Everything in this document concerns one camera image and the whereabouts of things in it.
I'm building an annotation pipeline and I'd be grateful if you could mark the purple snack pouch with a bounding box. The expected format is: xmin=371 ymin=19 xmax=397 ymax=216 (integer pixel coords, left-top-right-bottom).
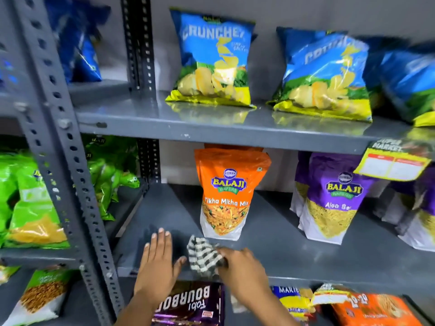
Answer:
xmin=298 ymin=152 xmax=375 ymax=245
xmin=290 ymin=151 xmax=312 ymax=218
xmin=397 ymin=165 xmax=435 ymax=252

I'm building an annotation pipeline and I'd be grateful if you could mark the green chips bag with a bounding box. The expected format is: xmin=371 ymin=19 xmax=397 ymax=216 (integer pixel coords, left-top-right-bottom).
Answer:
xmin=83 ymin=134 xmax=140 ymax=222
xmin=0 ymin=152 xmax=71 ymax=250

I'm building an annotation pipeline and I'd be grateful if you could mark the blue potato chips bag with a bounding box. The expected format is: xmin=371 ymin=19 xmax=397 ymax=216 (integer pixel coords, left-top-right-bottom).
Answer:
xmin=165 ymin=8 xmax=258 ymax=109
xmin=266 ymin=26 xmax=373 ymax=123
xmin=43 ymin=0 xmax=111 ymax=84
xmin=363 ymin=36 xmax=435 ymax=128

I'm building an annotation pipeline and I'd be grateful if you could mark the dark purple biscuit pack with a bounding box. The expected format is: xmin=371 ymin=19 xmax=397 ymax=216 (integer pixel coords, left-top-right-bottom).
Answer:
xmin=152 ymin=280 xmax=225 ymax=326

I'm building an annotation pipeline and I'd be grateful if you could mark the orange snack mix pouch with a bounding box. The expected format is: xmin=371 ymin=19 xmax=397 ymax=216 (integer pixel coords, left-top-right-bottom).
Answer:
xmin=203 ymin=143 xmax=264 ymax=153
xmin=194 ymin=147 xmax=272 ymax=242

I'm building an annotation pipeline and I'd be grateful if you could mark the green white snack pouch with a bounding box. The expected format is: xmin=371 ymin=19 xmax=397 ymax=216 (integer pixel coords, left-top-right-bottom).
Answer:
xmin=1 ymin=267 xmax=75 ymax=326
xmin=0 ymin=266 xmax=20 ymax=286

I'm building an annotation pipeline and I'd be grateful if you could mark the yellow shelf price tag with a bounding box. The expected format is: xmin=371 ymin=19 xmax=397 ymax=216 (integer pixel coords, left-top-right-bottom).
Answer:
xmin=353 ymin=137 xmax=433 ymax=182

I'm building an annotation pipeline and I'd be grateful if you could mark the black white checkered cloth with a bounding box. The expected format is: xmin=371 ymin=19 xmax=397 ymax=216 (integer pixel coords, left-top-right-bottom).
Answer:
xmin=186 ymin=235 xmax=227 ymax=279

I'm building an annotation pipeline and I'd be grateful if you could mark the grey perforated metal shelf rack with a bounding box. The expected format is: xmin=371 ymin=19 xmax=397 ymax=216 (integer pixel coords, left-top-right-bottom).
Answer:
xmin=0 ymin=0 xmax=150 ymax=326

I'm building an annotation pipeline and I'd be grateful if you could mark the blue yellow biscuit pack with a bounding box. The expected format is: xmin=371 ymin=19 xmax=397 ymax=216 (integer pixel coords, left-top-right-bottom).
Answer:
xmin=270 ymin=285 xmax=317 ymax=324

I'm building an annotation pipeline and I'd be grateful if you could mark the person's left hand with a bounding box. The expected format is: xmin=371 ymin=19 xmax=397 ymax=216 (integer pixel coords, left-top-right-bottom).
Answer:
xmin=134 ymin=228 xmax=188 ymax=304

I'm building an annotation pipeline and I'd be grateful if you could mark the orange biscuit pack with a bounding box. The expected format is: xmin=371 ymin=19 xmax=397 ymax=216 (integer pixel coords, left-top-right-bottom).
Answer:
xmin=331 ymin=293 xmax=424 ymax=326

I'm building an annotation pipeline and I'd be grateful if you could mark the person's right hand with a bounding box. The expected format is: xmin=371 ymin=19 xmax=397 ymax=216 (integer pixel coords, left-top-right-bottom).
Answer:
xmin=217 ymin=247 xmax=273 ymax=304

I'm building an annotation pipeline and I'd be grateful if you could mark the person's right forearm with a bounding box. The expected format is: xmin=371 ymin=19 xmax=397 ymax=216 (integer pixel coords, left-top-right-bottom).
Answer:
xmin=244 ymin=292 xmax=300 ymax=326

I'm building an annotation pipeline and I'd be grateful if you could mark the white yellow snack pack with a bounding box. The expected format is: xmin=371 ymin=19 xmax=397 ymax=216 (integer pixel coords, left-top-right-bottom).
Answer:
xmin=311 ymin=283 xmax=344 ymax=307

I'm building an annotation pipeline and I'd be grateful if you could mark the person's left forearm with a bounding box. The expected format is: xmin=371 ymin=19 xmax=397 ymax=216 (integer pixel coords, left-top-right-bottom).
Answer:
xmin=114 ymin=291 xmax=162 ymax=326

